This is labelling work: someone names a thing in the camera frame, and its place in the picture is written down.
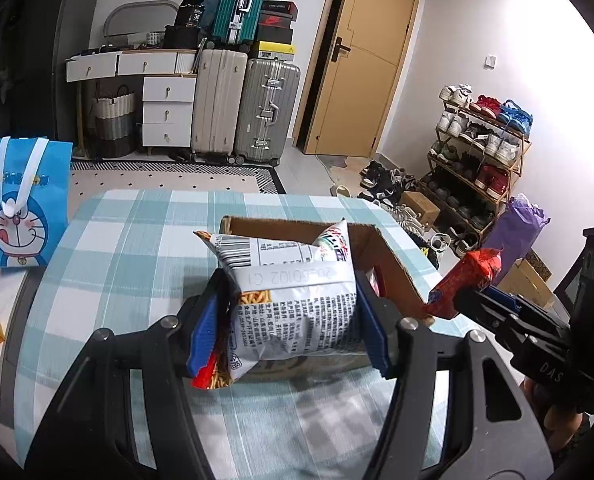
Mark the white light switch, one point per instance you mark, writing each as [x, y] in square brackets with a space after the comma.
[490, 61]

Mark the wooden door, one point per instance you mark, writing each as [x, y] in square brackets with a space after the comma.
[362, 60]

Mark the grey suitcase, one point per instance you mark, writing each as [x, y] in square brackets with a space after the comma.
[267, 110]

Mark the small plain cardboard box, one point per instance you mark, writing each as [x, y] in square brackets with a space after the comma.
[419, 207]

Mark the rows of assorted sneakers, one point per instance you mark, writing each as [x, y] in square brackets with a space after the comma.
[477, 160]

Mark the pile of dark shoes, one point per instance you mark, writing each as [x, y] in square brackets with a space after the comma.
[382, 182]

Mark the person's right hand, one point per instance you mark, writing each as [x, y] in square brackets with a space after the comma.
[562, 425]

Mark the blue cartoon tote bag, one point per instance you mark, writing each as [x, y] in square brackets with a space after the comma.
[22, 200]

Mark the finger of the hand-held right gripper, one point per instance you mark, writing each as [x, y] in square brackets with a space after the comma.
[497, 327]
[497, 300]

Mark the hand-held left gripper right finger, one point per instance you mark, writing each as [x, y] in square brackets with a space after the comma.
[374, 330]

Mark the checkered tablecloth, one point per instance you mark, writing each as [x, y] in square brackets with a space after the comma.
[127, 260]

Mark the black and red shoe box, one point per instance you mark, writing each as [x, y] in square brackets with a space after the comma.
[279, 15]

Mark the brown cardboard box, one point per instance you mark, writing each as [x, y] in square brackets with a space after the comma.
[392, 270]

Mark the red and white snack packet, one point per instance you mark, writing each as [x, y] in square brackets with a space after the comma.
[469, 280]

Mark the yellow shoe box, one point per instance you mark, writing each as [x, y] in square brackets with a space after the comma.
[274, 51]

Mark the grey arched frame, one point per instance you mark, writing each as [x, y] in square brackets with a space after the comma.
[127, 7]

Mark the beige suitcase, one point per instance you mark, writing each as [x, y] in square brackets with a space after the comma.
[219, 105]

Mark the teal suitcase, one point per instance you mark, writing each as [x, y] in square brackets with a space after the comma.
[239, 5]

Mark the white drawer desk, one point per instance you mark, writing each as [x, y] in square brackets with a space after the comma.
[167, 110]

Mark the white noodle snack packet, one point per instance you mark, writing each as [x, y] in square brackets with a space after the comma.
[297, 310]

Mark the purple gift bag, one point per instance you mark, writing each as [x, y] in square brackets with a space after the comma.
[514, 235]

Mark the patterned floor rug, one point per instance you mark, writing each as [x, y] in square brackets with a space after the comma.
[177, 180]

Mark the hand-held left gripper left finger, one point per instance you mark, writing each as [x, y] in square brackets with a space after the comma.
[202, 335]

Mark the beige slipper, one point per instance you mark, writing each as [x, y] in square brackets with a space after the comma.
[340, 190]

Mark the printed brown carton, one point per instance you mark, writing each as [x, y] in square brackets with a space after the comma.
[532, 280]

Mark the dark grey refrigerator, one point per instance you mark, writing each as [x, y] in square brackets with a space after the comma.
[74, 60]

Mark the woven laundry basket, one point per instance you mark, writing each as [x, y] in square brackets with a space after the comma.
[112, 125]

